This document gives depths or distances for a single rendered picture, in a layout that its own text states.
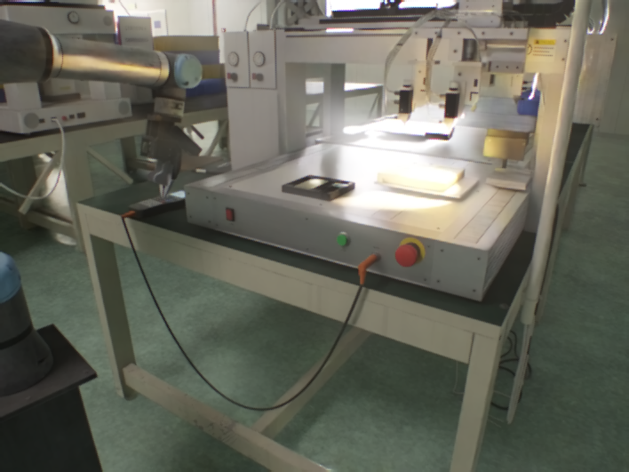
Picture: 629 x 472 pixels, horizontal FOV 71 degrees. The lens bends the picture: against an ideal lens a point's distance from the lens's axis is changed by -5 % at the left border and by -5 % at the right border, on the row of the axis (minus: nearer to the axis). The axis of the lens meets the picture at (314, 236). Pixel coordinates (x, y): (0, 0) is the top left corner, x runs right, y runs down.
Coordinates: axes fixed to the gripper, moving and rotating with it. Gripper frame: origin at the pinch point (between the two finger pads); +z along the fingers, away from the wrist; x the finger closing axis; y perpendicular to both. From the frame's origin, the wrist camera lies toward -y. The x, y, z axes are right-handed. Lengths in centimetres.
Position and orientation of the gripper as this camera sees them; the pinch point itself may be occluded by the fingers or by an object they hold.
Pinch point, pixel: (164, 193)
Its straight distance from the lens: 132.4
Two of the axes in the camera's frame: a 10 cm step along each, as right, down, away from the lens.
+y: -6.0, 0.5, -8.0
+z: -1.6, 9.7, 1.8
